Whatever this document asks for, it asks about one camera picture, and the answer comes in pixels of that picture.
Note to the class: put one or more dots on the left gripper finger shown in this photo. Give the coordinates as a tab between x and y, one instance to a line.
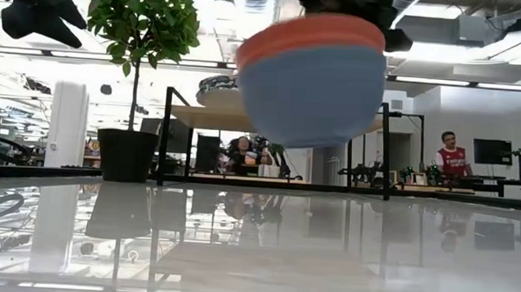
70	13
32	21

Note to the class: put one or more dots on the orange plastic bowl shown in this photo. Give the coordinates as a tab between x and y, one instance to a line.
309	33

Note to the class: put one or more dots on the blue plastic bowl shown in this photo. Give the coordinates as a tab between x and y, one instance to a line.
311	100

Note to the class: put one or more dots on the black background robot arm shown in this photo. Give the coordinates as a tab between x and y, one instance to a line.
365	172

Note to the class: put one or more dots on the green leafy plant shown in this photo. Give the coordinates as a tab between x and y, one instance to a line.
147	22

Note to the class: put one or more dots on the white pillar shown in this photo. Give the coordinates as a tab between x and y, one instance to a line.
67	124

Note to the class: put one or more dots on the ceiling light strip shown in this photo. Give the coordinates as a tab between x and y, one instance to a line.
430	80

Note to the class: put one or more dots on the black curved bar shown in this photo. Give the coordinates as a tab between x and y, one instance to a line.
5	146

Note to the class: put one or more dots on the black plant pot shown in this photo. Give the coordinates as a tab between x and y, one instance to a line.
125	155

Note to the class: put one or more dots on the black monitor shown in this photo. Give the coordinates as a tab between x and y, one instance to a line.
173	135
493	152

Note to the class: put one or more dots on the small background potted plant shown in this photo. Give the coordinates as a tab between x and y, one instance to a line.
280	151

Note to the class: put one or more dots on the person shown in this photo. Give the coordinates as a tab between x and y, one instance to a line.
242	156
453	159

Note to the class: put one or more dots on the black background desk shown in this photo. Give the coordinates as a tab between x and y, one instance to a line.
497	180

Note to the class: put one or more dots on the black metal table frame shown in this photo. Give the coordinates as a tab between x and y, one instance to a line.
43	172

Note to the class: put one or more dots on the wooden shelf black metal frame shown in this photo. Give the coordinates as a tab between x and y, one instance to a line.
209	117

